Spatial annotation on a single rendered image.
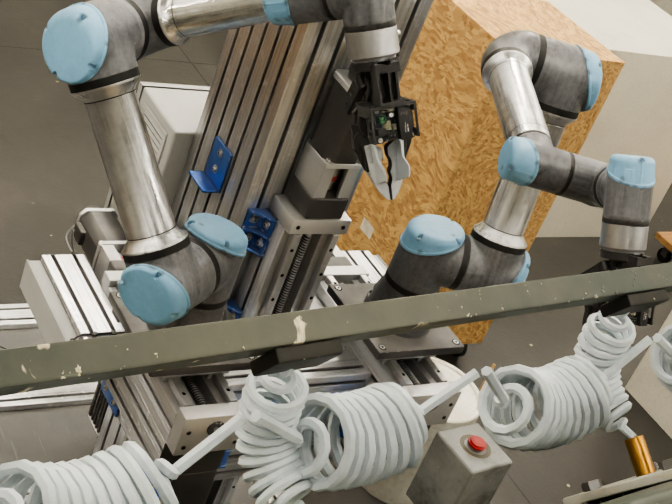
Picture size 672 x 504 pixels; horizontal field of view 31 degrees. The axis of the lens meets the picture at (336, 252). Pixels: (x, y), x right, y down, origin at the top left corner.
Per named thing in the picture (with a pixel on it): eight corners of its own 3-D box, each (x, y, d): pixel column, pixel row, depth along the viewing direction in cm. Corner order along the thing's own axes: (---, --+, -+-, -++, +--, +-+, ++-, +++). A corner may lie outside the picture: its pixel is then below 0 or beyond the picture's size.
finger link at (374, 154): (382, 209, 174) (373, 147, 171) (368, 202, 179) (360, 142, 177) (402, 205, 175) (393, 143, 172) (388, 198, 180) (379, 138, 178)
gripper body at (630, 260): (620, 331, 189) (628, 255, 187) (581, 320, 196) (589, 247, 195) (653, 329, 193) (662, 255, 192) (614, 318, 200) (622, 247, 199)
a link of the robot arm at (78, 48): (229, 297, 208) (138, -14, 194) (183, 331, 196) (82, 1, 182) (174, 302, 214) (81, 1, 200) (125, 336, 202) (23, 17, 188)
